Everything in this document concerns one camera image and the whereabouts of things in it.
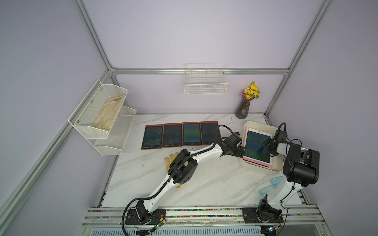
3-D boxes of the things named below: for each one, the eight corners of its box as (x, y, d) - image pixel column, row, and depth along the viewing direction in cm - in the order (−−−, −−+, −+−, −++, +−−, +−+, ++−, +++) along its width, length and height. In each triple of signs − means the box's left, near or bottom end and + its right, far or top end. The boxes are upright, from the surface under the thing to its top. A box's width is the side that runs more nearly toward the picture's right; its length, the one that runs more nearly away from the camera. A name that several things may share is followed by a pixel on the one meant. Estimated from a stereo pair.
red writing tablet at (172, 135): (160, 147, 104) (160, 145, 102) (164, 124, 117) (164, 123, 116) (181, 147, 103) (181, 145, 102) (183, 124, 117) (183, 123, 115)
